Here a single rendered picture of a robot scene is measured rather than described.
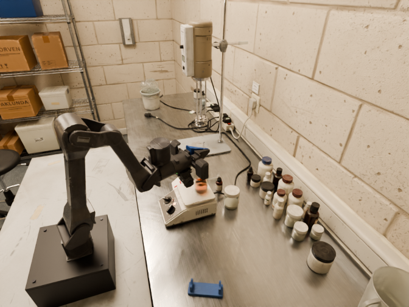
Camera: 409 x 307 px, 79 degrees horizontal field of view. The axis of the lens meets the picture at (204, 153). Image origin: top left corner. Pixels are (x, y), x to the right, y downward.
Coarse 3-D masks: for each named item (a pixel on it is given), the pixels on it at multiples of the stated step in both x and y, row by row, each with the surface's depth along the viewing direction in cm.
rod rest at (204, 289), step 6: (192, 282) 70; (192, 288) 71; (198, 288) 71; (204, 288) 71; (210, 288) 71; (216, 288) 71; (222, 288) 71; (192, 294) 70; (198, 294) 70; (204, 294) 69; (210, 294) 69; (216, 294) 69; (222, 294) 69
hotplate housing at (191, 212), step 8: (176, 192) 96; (160, 208) 95; (184, 208) 88; (192, 208) 89; (200, 208) 90; (208, 208) 92; (216, 208) 94; (176, 216) 88; (184, 216) 89; (192, 216) 91; (200, 216) 92; (168, 224) 89; (176, 224) 90
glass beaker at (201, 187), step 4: (196, 176) 92; (196, 180) 89; (204, 180) 88; (196, 184) 90; (200, 184) 89; (204, 184) 89; (196, 188) 91; (200, 188) 90; (204, 188) 90; (196, 192) 92; (200, 192) 91; (204, 192) 92
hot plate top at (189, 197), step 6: (180, 186) 96; (192, 186) 96; (180, 192) 93; (186, 192) 93; (192, 192) 93; (210, 192) 93; (186, 198) 90; (192, 198) 90; (198, 198) 90; (204, 198) 90; (210, 198) 90; (186, 204) 88; (192, 204) 88
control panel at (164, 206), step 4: (172, 192) 97; (164, 196) 97; (172, 196) 95; (176, 196) 94; (160, 200) 97; (176, 200) 93; (160, 204) 96; (164, 204) 95; (168, 204) 94; (172, 204) 92; (176, 204) 92; (164, 208) 93; (176, 208) 90; (180, 208) 89; (164, 212) 92; (176, 212) 89; (164, 216) 90; (168, 216) 90; (172, 216) 88
